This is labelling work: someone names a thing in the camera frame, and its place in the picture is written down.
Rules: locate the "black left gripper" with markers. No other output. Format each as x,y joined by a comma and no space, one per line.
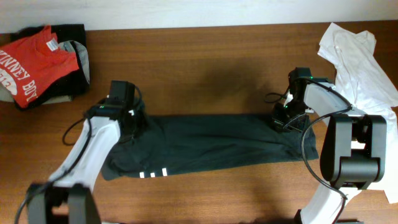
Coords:
142,123

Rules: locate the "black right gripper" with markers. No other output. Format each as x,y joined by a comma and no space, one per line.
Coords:
280,126

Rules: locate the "dark green Nike t-shirt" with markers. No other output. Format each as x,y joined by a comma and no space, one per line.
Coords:
173,145

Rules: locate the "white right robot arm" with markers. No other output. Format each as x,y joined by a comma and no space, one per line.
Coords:
353,155

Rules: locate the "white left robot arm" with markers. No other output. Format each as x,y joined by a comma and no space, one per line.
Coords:
67,195

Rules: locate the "black folded garment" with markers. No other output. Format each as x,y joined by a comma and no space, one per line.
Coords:
71,38

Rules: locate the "white t-shirt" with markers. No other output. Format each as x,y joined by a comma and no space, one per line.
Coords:
361,80

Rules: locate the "red printed t-shirt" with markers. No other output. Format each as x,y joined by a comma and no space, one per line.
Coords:
31,64

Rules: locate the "grey folded garment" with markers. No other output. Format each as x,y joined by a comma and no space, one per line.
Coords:
7,97

